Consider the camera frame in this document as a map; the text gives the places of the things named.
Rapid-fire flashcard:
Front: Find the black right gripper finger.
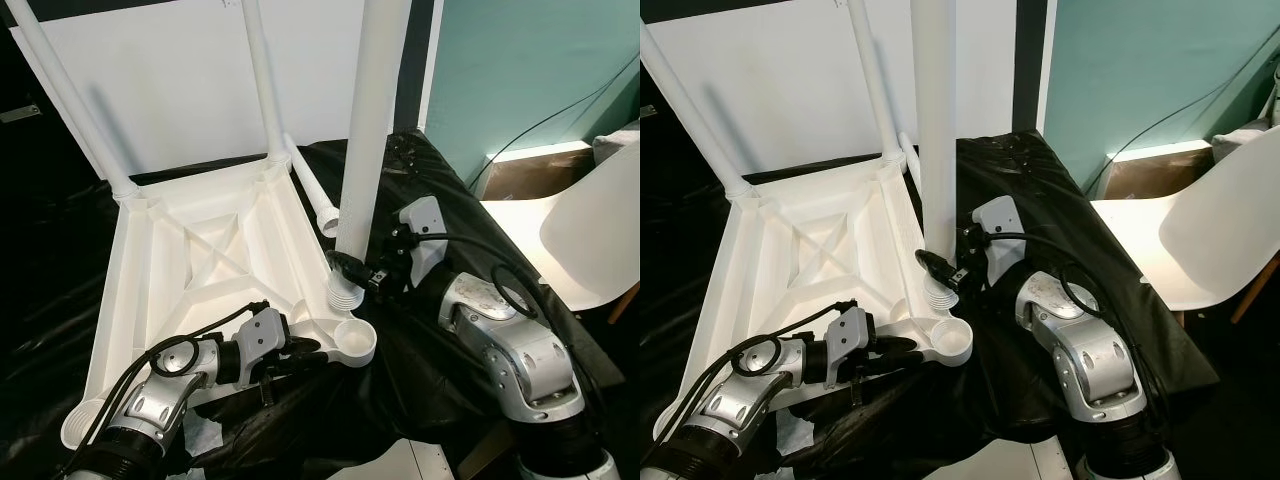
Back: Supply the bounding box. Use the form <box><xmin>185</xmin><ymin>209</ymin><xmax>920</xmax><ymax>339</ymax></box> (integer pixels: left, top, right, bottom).
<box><xmin>328</xmin><ymin>250</ymin><xmax>367</xmax><ymax>288</ymax></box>
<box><xmin>915</xmin><ymin>250</ymin><xmax>952</xmax><ymax>288</ymax></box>

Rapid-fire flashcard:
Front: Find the white plastic table top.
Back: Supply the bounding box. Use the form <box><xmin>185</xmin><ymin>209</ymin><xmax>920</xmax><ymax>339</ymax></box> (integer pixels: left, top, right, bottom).
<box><xmin>655</xmin><ymin>155</ymin><xmax>974</xmax><ymax>441</ymax></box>
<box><xmin>60</xmin><ymin>155</ymin><xmax>379</xmax><ymax>451</ymax></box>

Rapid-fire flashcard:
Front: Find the brown cardboard box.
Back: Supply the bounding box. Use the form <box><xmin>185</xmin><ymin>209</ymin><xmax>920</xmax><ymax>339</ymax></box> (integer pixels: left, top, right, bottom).
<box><xmin>1090</xmin><ymin>145</ymin><xmax>1211</xmax><ymax>199</ymax></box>
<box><xmin>478</xmin><ymin>145</ymin><xmax>591</xmax><ymax>201</ymax></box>

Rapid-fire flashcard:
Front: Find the white plastic chair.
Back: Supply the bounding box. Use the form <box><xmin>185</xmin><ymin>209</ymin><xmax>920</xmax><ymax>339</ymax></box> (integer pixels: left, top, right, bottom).
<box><xmin>1090</xmin><ymin>110</ymin><xmax>1280</xmax><ymax>321</ymax></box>
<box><xmin>480</xmin><ymin>130</ymin><xmax>641</xmax><ymax>311</ymax></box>

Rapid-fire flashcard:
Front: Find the small white bundle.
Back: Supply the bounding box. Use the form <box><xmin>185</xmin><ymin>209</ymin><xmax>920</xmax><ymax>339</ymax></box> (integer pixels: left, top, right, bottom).
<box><xmin>1210</xmin><ymin>125</ymin><xmax>1280</xmax><ymax>166</ymax></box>
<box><xmin>590</xmin><ymin>125</ymin><xmax>641</xmax><ymax>166</ymax></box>

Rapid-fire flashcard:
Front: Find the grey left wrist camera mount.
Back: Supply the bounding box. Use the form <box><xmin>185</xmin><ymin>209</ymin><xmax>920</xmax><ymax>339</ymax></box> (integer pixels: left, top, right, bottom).
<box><xmin>825</xmin><ymin>308</ymin><xmax>876</xmax><ymax>381</ymax></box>
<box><xmin>238</xmin><ymin>308</ymin><xmax>291</xmax><ymax>381</ymax></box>

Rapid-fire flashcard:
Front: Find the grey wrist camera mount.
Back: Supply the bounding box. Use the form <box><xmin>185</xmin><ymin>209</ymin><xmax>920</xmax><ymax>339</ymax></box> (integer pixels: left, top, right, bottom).
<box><xmin>972</xmin><ymin>195</ymin><xmax>1026</xmax><ymax>286</ymax></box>
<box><xmin>825</xmin><ymin>308</ymin><xmax>876</xmax><ymax>381</ymax></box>
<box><xmin>238</xmin><ymin>308</ymin><xmax>291</xmax><ymax>381</ymax></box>
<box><xmin>397</xmin><ymin>195</ymin><xmax>448</xmax><ymax>286</ymax></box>

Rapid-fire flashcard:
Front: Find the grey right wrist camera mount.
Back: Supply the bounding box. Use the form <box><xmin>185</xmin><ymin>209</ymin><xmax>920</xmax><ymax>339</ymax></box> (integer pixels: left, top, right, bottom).
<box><xmin>972</xmin><ymin>195</ymin><xmax>1026</xmax><ymax>286</ymax></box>
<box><xmin>397</xmin><ymin>195</ymin><xmax>448</xmax><ymax>286</ymax></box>

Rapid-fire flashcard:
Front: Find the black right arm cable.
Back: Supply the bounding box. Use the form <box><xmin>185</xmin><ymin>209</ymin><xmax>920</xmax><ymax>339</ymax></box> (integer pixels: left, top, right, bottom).
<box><xmin>400</xmin><ymin>232</ymin><xmax>543</xmax><ymax>323</ymax></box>
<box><xmin>985</xmin><ymin>232</ymin><xmax>1113</xmax><ymax>323</ymax></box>

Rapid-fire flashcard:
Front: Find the thin black wall cable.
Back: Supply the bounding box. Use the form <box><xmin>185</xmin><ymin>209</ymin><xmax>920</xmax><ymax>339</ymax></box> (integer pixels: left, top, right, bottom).
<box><xmin>1085</xmin><ymin>45</ymin><xmax>1280</xmax><ymax>196</ymax></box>
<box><xmin>468</xmin><ymin>55</ymin><xmax>641</xmax><ymax>186</ymax></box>

